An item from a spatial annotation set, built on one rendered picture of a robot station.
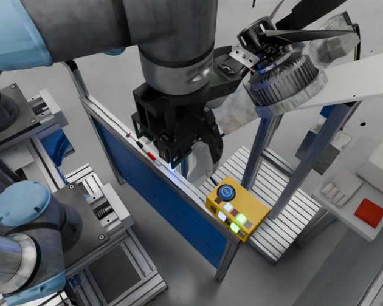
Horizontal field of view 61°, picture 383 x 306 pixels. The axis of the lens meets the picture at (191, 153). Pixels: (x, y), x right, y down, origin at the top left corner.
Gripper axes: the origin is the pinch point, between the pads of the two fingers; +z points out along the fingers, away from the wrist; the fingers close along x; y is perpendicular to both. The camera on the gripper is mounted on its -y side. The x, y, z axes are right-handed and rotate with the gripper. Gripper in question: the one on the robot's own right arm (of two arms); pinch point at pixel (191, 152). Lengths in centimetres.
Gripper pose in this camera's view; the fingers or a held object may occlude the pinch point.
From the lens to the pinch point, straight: 53.2
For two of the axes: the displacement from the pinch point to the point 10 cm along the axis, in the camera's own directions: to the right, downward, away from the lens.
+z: 0.0, 5.0, 8.6
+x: 7.2, 6.0, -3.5
